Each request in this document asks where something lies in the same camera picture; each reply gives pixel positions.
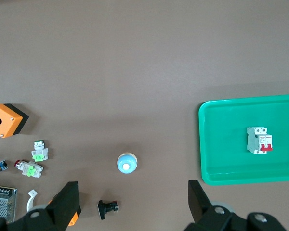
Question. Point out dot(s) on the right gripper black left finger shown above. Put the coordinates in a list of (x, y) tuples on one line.
[(60, 204)]

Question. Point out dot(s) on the metal mesh power supply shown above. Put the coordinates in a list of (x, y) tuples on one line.
[(2, 204)]

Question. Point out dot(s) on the small white curved clamp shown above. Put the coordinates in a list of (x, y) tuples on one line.
[(30, 202)]

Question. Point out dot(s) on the green-headed push button switch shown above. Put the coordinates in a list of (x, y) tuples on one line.
[(39, 151)]

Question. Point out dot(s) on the black square push button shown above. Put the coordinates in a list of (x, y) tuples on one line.
[(107, 208)]

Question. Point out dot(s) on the blue white dome button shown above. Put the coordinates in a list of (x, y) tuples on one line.
[(127, 163)]

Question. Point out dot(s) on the orange box with hole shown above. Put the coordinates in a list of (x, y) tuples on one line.
[(74, 220), (4, 122)]

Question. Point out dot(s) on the brown table cover sheet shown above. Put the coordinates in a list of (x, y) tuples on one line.
[(135, 60)]

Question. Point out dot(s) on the green plastic tray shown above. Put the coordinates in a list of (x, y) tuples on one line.
[(226, 144)]

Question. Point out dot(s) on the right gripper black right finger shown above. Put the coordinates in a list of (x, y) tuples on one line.
[(200, 204)]

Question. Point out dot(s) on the red-headed push button switch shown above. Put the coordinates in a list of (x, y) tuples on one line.
[(30, 169)]

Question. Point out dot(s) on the white red circuit breaker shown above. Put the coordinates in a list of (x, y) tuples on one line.
[(257, 140)]

